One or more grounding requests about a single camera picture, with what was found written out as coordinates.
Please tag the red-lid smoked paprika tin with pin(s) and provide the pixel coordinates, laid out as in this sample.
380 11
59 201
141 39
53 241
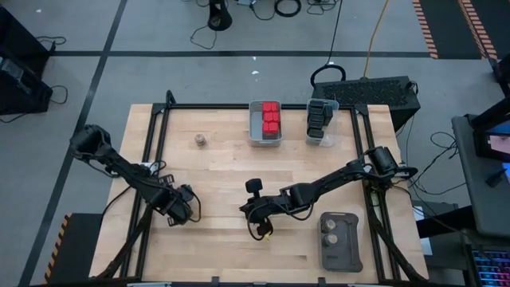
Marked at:
271 127
270 107
271 116

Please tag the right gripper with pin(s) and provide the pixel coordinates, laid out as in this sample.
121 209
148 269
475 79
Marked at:
255 209

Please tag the black power adapter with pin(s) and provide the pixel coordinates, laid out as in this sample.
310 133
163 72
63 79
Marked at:
404 171

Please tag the white plastic bin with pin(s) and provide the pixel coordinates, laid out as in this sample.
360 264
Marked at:
255 119

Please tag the black computer case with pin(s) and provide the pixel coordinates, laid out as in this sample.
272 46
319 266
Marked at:
366 93

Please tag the black metal table frame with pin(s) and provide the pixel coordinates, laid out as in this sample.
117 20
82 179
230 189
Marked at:
207 106

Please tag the black equipment case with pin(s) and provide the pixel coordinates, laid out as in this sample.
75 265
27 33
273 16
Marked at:
20 36
24 91

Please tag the black monitor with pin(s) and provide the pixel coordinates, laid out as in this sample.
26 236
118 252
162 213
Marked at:
484 139

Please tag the black mat, orange stripes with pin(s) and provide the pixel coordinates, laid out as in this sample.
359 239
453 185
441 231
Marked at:
450 28
79 247

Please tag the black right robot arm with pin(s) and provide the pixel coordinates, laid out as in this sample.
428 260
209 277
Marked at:
338 175

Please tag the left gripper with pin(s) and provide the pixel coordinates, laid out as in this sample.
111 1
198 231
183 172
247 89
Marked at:
179 203

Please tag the clear plastic bin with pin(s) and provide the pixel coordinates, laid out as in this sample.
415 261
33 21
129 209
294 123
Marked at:
332 131

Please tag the dark grey plastic bin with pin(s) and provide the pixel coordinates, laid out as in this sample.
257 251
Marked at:
346 255

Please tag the grey desk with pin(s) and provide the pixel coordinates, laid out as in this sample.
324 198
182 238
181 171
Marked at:
478 191

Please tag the rainbow backlit keyboard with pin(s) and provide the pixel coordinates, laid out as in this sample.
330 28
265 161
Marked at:
492 271

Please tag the black stand base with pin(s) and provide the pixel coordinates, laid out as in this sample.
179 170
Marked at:
219 18

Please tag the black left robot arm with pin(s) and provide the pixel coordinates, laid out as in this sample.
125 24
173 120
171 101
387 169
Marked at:
119 167

